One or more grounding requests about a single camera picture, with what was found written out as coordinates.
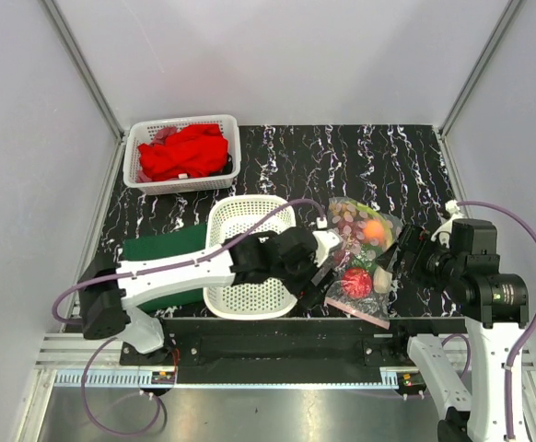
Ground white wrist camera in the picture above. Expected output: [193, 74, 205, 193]
[312, 216, 344, 267]
[432, 200, 465, 247]

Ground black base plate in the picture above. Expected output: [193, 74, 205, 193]
[120, 318, 465, 388]

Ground orange fake fruit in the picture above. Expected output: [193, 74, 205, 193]
[363, 219, 385, 244]

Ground red fake apple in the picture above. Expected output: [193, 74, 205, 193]
[342, 268, 372, 299]

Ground right aluminium frame post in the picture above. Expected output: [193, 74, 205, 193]
[437, 0, 527, 137]

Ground purple fake grapes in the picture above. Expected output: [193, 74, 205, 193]
[328, 198, 364, 266]

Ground aluminium frame post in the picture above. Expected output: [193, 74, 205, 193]
[437, 0, 527, 137]
[41, 0, 126, 139]

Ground grey pink cloth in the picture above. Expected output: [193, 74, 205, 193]
[151, 126, 179, 145]

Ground green cloth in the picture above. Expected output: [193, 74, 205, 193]
[122, 224, 207, 319]

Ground clear zip top bag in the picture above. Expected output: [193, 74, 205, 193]
[325, 197, 402, 330]

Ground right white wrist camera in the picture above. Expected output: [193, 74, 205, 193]
[432, 200, 465, 247]

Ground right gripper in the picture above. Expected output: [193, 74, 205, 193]
[374, 220, 464, 293]

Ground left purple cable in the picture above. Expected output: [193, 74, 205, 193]
[53, 199, 329, 436]

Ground small white basket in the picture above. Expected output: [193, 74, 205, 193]
[123, 115, 241, 195]

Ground red cloth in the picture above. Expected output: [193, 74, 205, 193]
[136, 123, 231, 182]

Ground purple cable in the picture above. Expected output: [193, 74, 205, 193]
[456, 201, 536, 442]
[53, 199, 329, 436]

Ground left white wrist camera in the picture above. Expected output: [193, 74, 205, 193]
[312, 216, 344, 267]

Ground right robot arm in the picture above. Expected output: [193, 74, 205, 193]
[377, 218, 529, 441]

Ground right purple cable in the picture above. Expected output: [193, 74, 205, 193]
[456, 201, 536, 442]

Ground left aluminium frame post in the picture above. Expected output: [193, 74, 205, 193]
[41, 0, 126, 139]

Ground white cable duct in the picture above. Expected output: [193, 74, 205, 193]
[54, 368, 399, 390]

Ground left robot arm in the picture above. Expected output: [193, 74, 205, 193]
[78, 227, 343, 365]

